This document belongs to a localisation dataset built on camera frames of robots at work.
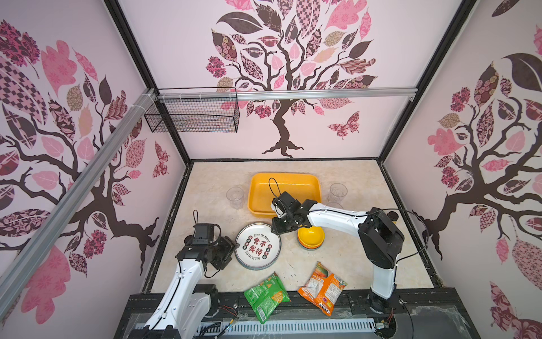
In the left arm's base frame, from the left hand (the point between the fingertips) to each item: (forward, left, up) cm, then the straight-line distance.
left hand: (237, 252), depth 82 cm
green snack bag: (-16, -12, 0) cm, 19 cm away
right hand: (+10, -14, +1) cm, 17 cm away
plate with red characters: (+3, -9, -2) cm, 9 cm away
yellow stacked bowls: (+7, -30, -2) cm, 31 cm away
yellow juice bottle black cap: (+13, -64, +7) cm, 66 cm away
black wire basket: (+86, +36, +9) cm, 93 cm away
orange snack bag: (-13, -32, -1) cm, 35 cm away
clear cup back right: (+31, -46, -2) cm, 56 cm away
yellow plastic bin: (+37, -9, -6) cm, 39 cm away
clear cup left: (+28, +4, 0) cm, 28 cm away
